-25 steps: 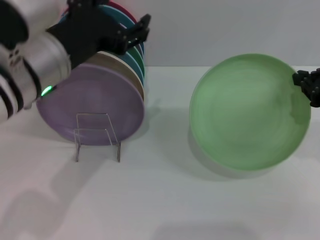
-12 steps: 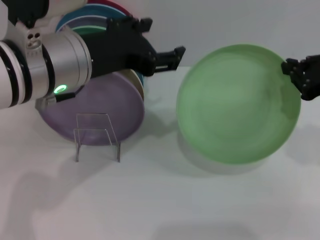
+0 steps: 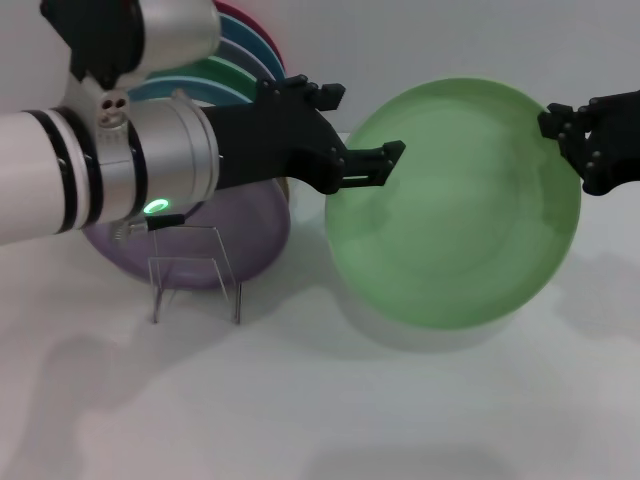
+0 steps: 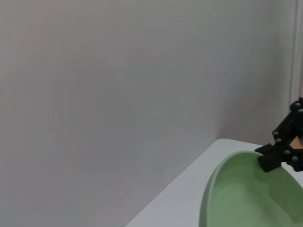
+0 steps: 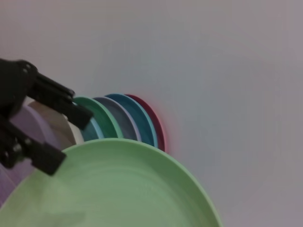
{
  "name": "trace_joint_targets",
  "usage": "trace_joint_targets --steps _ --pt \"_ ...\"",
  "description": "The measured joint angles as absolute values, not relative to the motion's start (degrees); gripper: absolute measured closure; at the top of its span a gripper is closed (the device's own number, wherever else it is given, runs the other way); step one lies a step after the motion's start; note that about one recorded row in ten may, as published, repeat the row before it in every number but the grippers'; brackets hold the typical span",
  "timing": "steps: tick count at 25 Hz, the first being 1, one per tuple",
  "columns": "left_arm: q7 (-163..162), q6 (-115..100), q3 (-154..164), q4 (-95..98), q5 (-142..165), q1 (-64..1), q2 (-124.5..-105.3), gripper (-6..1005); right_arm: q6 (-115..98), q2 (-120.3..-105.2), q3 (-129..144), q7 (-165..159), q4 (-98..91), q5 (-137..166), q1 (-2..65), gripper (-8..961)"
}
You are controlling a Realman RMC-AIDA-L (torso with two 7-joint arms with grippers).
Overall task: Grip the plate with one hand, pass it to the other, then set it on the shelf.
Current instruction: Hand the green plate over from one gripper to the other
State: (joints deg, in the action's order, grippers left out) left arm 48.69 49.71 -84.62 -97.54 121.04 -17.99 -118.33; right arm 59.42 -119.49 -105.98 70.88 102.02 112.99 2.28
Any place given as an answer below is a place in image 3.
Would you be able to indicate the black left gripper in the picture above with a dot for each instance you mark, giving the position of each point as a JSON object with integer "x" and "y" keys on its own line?
{"x": 270, "y": 140}

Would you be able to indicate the light green plate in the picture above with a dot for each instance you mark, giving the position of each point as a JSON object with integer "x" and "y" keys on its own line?
{"x": 450, "y": 210}

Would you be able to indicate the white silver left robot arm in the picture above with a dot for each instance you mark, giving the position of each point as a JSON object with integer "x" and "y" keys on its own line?
{"x": 30, "y": 170}

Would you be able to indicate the purple plate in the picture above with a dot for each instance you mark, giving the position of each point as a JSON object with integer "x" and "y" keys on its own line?
{"x": 250, "y": 235}

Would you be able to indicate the lavender grey plate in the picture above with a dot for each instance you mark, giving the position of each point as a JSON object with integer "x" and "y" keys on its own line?
{"x": 235, "y": 52}

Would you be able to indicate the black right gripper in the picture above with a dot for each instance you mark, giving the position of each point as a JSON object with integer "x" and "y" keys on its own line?
{"x": 622, "y": 155}

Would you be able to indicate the dark green plate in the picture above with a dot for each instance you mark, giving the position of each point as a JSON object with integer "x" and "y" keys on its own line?
{"x": 220, "y": 67}

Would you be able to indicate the crimson red plate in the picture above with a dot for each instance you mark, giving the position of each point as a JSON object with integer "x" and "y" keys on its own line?
{"x": 250, "y": 15}

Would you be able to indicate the dark teal plate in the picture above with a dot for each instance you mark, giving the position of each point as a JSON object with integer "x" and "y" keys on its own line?
{"x": 245, "y": 32}

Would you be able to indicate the blue plate pale rim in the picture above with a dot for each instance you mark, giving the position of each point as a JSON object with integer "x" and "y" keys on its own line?
{"x": 200, "y": 90}

